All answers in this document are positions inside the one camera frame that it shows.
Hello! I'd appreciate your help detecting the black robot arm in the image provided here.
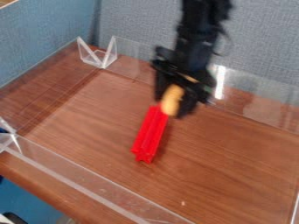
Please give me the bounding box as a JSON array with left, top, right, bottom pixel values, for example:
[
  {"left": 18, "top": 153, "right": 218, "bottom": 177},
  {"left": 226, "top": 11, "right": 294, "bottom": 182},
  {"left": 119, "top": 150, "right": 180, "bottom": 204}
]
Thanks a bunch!
[{"left": 152, "top": 0, "right": 232, "bottom": 118}]

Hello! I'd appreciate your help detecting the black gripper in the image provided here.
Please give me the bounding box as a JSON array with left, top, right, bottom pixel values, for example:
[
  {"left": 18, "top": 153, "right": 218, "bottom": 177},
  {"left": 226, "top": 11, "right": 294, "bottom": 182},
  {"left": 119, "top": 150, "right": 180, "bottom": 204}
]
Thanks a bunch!
[{"left": 150, "top": 46, "right": 216, "bottom": 118}]

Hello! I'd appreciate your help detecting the yellow toy corn cob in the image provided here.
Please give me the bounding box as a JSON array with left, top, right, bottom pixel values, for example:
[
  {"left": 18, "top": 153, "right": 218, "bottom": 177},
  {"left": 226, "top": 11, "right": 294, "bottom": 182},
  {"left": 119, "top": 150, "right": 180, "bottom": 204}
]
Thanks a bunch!
[{"left": 160, "top": 85, "right": 184, "bottom": 116}]

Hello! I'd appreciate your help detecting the clear acrylic wall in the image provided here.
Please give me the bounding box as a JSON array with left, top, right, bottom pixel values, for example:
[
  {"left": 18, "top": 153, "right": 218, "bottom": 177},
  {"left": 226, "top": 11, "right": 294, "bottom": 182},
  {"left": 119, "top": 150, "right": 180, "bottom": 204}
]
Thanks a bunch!
[
  {"left": 107, "top": 36, "right": 299, "bottom": 135},
  {"left": 5, "top": 136, "right": 193, "bottom": 224}
]

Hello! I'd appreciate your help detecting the clear acrylic corner bracket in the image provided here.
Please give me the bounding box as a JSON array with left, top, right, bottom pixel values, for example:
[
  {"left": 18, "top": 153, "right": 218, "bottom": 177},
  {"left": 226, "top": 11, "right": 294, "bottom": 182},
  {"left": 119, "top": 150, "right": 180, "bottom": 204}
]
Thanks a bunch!
[{"left": 77, "top": 37, "right": 117, "bottom": 69}]

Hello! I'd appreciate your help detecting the clear acrylic front wall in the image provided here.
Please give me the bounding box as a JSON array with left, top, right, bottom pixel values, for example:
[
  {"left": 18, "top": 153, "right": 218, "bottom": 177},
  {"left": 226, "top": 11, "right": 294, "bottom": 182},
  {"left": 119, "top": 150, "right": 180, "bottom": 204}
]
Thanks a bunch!
[{"left": 5, "top": 136, "right": 193, "bottom": 224}]

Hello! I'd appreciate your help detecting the red star-shaped plastic block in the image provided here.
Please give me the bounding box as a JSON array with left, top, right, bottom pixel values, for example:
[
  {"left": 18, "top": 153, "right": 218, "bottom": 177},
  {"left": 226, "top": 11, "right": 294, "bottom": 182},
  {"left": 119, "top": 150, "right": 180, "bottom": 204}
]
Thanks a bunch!
[{"left": 130, "top": 105, "right": 168, "bottom": 164}]

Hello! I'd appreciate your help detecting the clear acrylic left bracket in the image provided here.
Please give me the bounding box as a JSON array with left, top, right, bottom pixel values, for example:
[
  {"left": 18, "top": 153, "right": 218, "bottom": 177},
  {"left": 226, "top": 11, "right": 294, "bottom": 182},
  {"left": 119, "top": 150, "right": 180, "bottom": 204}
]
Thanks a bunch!
[{"left": 0, "top": 116, "right": 22, "bottom": 153}]

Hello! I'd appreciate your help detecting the clear acrylic back wall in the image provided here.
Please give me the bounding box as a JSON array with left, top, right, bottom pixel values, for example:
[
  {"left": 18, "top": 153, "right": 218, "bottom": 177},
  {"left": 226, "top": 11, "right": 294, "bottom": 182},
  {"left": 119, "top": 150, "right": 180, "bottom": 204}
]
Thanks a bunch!
[{"left": 107, "top": 36, "right": 299, "bottom": 135}]

